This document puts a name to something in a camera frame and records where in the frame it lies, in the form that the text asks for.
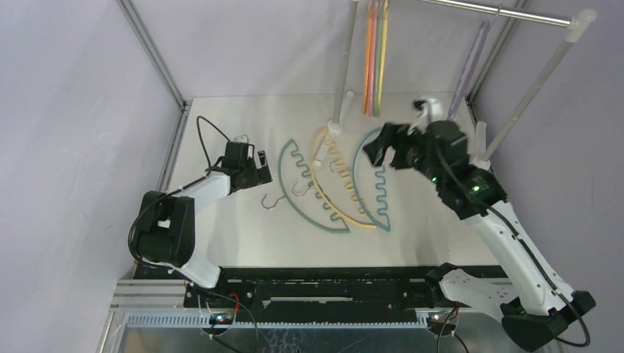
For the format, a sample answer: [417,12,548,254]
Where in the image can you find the teal plastic hanger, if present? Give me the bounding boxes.
[351,127,391,232]

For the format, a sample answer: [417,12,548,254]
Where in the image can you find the purple plastic hanger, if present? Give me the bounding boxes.
[446,4,502,121]

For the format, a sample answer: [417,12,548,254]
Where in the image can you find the pink plastic hanger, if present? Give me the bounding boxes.
[366,1,379,116]

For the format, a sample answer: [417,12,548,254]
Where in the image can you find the orange plastic hanger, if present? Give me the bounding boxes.
[362,1,373,114]

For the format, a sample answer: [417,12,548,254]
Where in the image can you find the light green plastic hanger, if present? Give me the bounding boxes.
[372,1,383,117]

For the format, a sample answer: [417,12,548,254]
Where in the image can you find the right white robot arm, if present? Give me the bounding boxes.
[362,121,596,352]

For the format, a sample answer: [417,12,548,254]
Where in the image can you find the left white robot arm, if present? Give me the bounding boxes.
[127,140,272,307]

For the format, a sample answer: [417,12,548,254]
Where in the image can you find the pale yellow plastic hanger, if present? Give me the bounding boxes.
[304,128,378,229]

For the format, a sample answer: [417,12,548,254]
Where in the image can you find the dark green plastic hanger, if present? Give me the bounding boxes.
[275,138,351,235]

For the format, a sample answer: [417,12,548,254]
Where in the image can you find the left small circuit board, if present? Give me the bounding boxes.
[209,313,235,327]

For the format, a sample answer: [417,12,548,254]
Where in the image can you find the small circuit board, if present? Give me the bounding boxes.
[427,314,448,326]
[209,313,235,327]

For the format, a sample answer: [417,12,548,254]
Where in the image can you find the right small circuit board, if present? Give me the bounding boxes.
[427,314,448,326]

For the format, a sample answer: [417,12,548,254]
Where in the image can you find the chrome clothes rack bar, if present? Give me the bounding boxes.
[422,0,575,28]

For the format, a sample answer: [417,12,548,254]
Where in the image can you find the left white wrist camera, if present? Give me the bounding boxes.
[233,135,249,143]

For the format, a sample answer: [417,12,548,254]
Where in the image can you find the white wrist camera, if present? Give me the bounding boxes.
[233,135,249,143]
[411,96,446,129]

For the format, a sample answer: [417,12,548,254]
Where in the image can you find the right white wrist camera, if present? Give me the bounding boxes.
[411,96,446,129]

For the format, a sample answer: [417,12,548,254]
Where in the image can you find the white clothes rack left post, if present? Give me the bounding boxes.
[327,0,359,136]

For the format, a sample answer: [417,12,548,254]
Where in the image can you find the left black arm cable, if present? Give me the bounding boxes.
[127,115,236,266]

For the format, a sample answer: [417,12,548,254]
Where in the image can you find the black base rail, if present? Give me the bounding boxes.
[132,265,508,325]

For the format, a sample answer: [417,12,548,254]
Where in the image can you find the right aluminium frame profile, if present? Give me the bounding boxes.
[465,1,532,112]

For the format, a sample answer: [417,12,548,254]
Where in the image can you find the aluminium frame profile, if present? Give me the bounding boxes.
[96,1,190,352]
[465,1,532,112]

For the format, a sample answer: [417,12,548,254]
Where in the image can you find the white slotted cable duct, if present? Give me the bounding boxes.
[126,309,430,329]

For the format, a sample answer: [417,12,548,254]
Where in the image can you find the left aluminium frame profile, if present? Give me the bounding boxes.
[96,1,190,352]

